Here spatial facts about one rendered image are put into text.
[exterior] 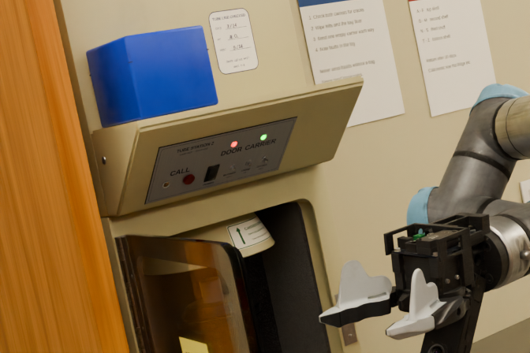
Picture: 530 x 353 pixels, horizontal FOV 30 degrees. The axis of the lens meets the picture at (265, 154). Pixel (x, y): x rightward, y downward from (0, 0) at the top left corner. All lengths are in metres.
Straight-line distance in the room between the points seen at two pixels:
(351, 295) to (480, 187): 0.28
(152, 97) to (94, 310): 0.23
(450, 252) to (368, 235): 0.91
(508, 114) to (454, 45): 0.94
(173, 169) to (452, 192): 0.34
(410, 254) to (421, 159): 1.03
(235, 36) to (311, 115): 0.15
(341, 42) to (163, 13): 0.76
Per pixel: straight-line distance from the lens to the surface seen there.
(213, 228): 1.25
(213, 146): 1.12
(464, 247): 1.01
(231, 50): 1.25
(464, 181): 1.21
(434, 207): 1.21
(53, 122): 1.02
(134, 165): 1.07
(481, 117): 1.24
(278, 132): 1.17
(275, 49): 1.28
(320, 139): 1.24
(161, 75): 1.06
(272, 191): 1.26
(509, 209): 1.16
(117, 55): 1.07
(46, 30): 1.04
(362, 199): 1.91
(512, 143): 1.19
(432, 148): 2.05
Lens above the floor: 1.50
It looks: 3 degrees down
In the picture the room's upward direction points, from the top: 12 degrees counter-clockwise
